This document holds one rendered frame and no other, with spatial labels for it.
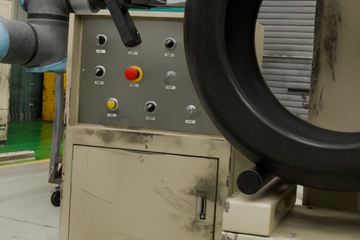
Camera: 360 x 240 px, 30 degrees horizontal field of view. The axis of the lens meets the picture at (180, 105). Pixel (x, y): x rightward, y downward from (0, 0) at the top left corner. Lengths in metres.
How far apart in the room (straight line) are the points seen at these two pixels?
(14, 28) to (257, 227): 0.61
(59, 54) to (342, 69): 0.63
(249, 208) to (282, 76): 9.75
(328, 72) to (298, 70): 9.31
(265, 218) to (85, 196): 1.01
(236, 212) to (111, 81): 1.00
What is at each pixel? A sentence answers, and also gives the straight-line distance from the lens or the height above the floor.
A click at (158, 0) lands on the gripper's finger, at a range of 1.36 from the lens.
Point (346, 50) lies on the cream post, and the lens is 1.57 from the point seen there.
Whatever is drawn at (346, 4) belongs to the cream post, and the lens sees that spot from 1.58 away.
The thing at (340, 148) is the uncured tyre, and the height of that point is 0.98.
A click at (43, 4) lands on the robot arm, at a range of 1.45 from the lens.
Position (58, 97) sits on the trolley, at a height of 0.83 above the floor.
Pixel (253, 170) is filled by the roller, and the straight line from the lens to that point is 1.24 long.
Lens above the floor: 1.10
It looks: 3 degrees down
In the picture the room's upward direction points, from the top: 3 degrees clockwise
